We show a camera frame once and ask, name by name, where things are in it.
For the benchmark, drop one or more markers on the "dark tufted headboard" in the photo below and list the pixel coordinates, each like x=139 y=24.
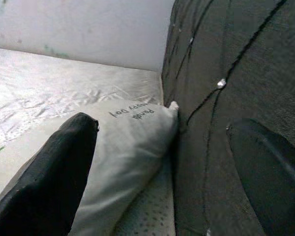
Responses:
x=236 y=49

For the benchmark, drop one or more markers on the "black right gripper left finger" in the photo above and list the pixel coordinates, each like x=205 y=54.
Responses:
x=44 y=184

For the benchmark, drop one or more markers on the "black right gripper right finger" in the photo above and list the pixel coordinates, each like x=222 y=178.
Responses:
x=273 y=177

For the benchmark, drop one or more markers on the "white printed pillow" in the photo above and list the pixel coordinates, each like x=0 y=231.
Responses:
x=127 y=152

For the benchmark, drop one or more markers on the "white quilted mattress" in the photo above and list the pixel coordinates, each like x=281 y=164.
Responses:
x=51 y=81

